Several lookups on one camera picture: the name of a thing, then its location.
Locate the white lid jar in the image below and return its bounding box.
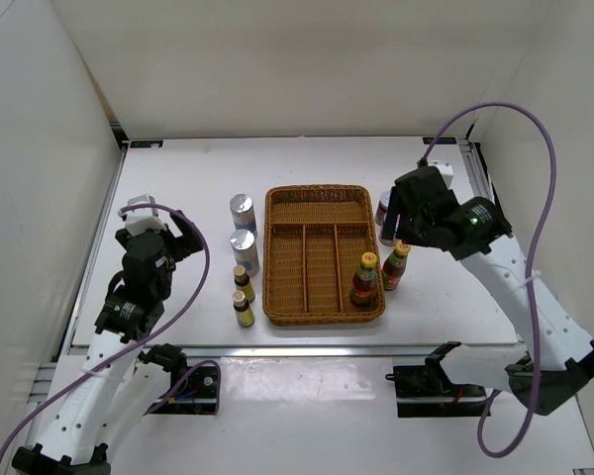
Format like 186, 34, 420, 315
378, 223, 397, 247
374, 190, 391, 227

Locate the red sauce bottle yellow cap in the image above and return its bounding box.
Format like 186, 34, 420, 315
349, 251, 378, 307

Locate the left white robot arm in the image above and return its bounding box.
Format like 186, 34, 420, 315
11, 202, 209, 474

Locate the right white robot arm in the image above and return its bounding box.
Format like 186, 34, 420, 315
383, 165, 594, 416

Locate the silver cap shaker near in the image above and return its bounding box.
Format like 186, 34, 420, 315
230, 229, 260, 276

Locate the silver cap shaker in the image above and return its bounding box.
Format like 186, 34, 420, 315
230, 194, 257, 236
230, 229, 260, 276

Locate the silver cap shaker far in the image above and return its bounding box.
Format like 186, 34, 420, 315
230, 194, 257, 236

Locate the small amber bottle far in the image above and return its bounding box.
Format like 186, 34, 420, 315
233, 264, 255, 303

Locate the small amber bottle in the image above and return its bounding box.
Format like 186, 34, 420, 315
232, 291, 255, 328
233, 264, 255, 303

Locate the brown wicker divided basket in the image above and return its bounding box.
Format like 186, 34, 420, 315
262, 184, 385, 327

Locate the small amber bottle near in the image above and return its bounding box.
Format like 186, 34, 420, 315
232, 291, 255, 328

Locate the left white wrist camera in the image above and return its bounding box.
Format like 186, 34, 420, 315
118, 194, 166, 237

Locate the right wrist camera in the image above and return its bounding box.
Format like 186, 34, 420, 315
428, 159, 454, 188

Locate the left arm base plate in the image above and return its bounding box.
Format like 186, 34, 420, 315
147, 360, 222, 416

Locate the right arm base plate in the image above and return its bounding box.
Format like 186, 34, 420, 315
385, 365, 488, 419

